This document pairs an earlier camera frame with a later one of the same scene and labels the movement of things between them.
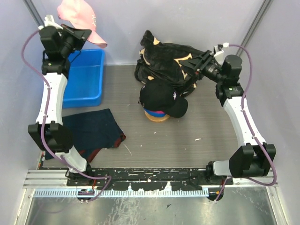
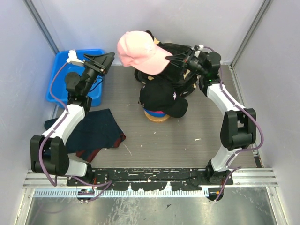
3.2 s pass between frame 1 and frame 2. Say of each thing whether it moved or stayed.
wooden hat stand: stayed
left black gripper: moved
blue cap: stayed
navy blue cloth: stayed
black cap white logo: stayed
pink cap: moved
